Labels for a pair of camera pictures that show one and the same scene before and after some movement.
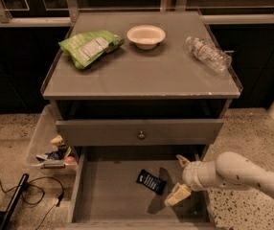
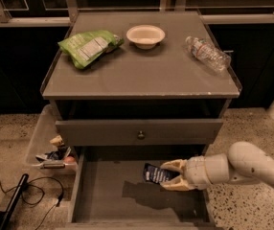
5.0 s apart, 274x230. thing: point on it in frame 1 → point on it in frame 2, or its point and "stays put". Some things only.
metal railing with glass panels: x=56 y=4 stays put
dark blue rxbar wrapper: x=150 y=181 → x=157 y=174
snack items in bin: x=57 y=157 stays put
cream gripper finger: x=183 y=161 → x=178 y=165
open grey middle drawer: x=105 y=195 stays put
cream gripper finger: x=178 y=193 → x=177 y=184
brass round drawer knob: x=141 y=135 stays put
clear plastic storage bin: x=46 y=149 stays put
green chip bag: x=85 y=47 stays put
